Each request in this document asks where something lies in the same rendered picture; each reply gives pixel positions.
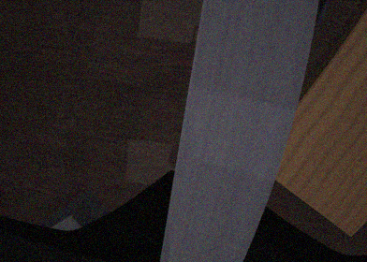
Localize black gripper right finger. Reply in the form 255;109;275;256
243;207;367;262

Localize grey rectangular tray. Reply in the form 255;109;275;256
38;189;110;232

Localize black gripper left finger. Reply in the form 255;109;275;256
0;170;175;262

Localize wooden board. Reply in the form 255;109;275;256
274;1;367;237

